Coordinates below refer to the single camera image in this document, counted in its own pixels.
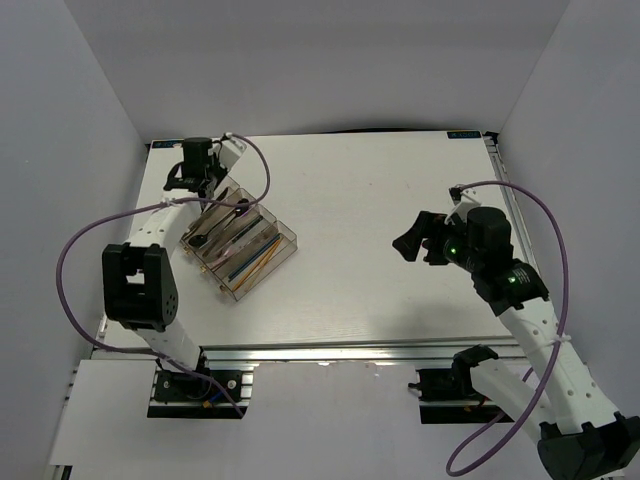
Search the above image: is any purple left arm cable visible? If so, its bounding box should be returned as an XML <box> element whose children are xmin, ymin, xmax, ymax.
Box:
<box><xmin>54</xmin><ymin>132</ymin><xmax>274</xmax><ymax>419</ymax></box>

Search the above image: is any blue chopstick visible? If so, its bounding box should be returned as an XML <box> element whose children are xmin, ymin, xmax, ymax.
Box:
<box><xmin>227</xmin><ymin>233</ymin><xmax>281</xmax><ymax>282</ymax></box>

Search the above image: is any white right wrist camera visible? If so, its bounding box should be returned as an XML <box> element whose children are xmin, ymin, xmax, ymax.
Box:
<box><xmin>445</xmin><ymin>185</ymin><xmax>482</xmax><ymax>225</ymax></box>

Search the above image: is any left blue corner label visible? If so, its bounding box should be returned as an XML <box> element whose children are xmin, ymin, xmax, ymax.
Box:
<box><xmin>150</xmin><ymin>139</ymin><xmax>182</xmax><ymax>149</ymax></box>

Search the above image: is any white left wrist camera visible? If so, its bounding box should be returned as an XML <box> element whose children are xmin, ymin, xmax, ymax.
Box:
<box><xmin>218</xmin><ymin>133</ymin><xmax>247</xmax><ymax>172</ymax></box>

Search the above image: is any pink handled fork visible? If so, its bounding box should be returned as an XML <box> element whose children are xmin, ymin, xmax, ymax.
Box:
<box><xmin>209</xmin><ymin>229</ymin><xmax>272</xmax><ymax>270</ymax></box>

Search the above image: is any blue metallic knife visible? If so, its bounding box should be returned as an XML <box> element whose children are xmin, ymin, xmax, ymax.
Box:
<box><xmin>194</xmin><ymin>188</ymin><xmax>228</xmax><ymax>228</ymax></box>

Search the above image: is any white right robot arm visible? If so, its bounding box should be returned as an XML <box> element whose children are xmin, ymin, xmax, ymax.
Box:
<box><xmin>392</xmin><ymin>207</ymin><xmax>639</xmax><ymax>479</ymax></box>

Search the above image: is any clear plastic compartment organizer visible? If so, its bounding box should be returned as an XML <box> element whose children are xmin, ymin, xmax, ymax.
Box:
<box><xmin>181</xmin><ymin>178</ymin><xmax>298</xmax><ymax>302</ymax></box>

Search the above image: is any right blue corner label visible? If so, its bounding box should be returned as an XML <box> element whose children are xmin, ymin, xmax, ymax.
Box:
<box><xmin>446</xmin><ymin>130</ymin><xmax>483</xmax><ymax>140</ymax></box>

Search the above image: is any black long spoon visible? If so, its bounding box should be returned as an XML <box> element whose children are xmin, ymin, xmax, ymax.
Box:
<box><xmin>188</xmin><ymin>214</ymin><xmax>235</xmax><ymax>248</ymax></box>

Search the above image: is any green handled silver fork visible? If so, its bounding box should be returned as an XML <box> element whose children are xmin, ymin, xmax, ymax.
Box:
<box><xmin>231</xmin><ymin>215</ymin><xmax>264</xmax><ymax>243</ymax></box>

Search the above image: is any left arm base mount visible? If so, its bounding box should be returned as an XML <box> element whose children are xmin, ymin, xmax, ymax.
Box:
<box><xmin>147</xmin><ymin>368</ymin><xmax>253</xmax><ymax>420</ymax></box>

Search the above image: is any blue corner label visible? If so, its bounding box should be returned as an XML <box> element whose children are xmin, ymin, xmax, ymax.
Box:
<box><xmin>150</xmin><ymin>139</ymin><xmax>182</xmax><ymax>149</ymax></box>
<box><xmin>446</xmin><ymin>130</ymin><xmax>483</xmax><ymax>140</ymax></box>

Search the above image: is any yellow chopstick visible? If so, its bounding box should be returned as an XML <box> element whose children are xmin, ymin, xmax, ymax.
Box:
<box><xmin>231</xmin><ymin>239</ymin><xmax>281</xmax><ymax>293</ymax></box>
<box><xmin>233</xmin><ymin>236</ymin><xmax>282</xmax><ymax>292</ymax></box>

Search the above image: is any black round spoon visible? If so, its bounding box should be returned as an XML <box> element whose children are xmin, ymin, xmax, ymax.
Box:
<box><xmin>222</xmin><ymin>198</ymin><xmax>250</xmax><ymax>229</ymax></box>

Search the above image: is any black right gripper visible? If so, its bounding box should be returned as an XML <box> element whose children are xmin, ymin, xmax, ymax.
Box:
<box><xmin>392</xmin><ymin>211</ymin><xmax>482</xmax><ymax>274</ymax></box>

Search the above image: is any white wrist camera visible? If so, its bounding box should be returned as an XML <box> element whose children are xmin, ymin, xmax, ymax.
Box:
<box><xmin>445</xmin><ymin>185</ymin><xmax>482</xmax><ymax>225</ymax></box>
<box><xmin>218</xmin><ymin>133</ymin><xmax>247</xmax><ymax>172</ymax></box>

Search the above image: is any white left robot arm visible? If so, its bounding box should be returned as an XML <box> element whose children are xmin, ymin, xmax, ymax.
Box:
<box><xmin>102</xmin><ymin>137</ymin><xmax>227</xmax><ymax>399</ymax></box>

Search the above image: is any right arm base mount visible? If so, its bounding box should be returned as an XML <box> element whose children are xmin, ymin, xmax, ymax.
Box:
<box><xmin>408</xmin><ymin>345</ymin><xmax>511</xmax><ymax>425</ymax></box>

